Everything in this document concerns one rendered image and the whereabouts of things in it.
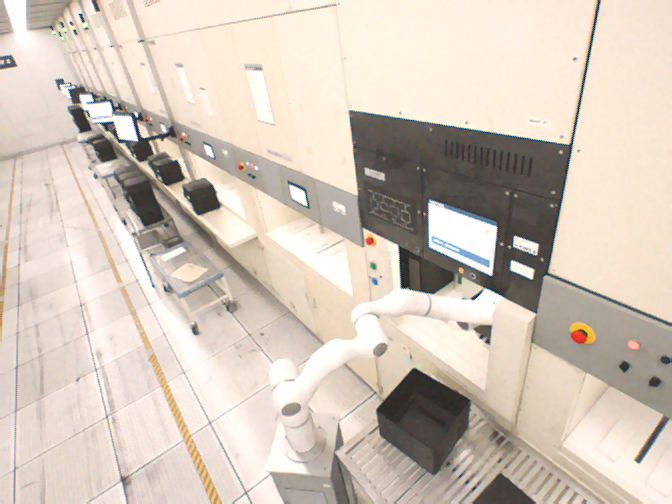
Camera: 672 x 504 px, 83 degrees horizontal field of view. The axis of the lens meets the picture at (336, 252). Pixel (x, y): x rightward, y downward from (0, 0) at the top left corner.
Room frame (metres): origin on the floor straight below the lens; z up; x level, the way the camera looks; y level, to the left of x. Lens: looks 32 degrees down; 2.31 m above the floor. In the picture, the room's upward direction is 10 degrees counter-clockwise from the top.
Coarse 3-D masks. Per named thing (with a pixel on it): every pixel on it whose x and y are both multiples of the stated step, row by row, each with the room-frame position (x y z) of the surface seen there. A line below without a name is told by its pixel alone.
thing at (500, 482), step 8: (496, 480) 0.65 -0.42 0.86; (504, 480) 0.64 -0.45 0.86; (488, 488) 0.62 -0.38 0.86; (496, 488) 0.62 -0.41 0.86; (504, 488) 0.62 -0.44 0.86; (512, 488) 0.61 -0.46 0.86; (480, 496) 0.60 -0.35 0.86; (488, 496) 0.60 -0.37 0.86; (496, 496) 0.60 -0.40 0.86; (504, 496) 0.59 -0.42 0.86; (512, 496) 0.59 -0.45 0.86; (520, 496) 0.58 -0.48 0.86; (528, 496) 0.58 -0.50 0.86
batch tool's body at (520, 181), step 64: (384, 128) 1.44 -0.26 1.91; (448, 128) 1.18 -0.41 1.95; (448, 192) 1.18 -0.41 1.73; (512, 192) 0.98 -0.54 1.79; (384, 256) 1.50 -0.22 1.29; (512, 256) 0.96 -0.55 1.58; (384, 320) 1.53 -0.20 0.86; (512, 320) 0.88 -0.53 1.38; (384, 384) 1.58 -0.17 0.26; (448, 384) 1.16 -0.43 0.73; (512, 384) 0.85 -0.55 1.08
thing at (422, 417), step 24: (408, 384) 1.09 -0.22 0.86; (432, 384) 1.05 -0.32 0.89; (384, 408) 0.98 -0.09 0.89; (408, 408) 1.04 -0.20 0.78; (432, 408) 1.02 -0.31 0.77; (456, 408) 0.97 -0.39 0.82; (384, 432) 0.92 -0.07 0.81; (408, 432) 0.92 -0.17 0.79; (432, 432) 0.91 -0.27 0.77; (456, 432) 0.85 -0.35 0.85; (408, 456) 0.83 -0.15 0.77; (432, 456) 0.75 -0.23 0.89
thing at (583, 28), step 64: (384, 0) 1.40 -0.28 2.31; (448, 0) 1.19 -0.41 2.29; (512, 0) 1.03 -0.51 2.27; (576, 0) 0.90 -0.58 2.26; (384, 64) 1.41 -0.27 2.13; (448, 64) 1.18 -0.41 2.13; (512, 64) 1.01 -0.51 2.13; (576, 64) 0.88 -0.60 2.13; (512, 128) 1.00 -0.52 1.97; (384, 192) 1.46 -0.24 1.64; (448, 256) 1.17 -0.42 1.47
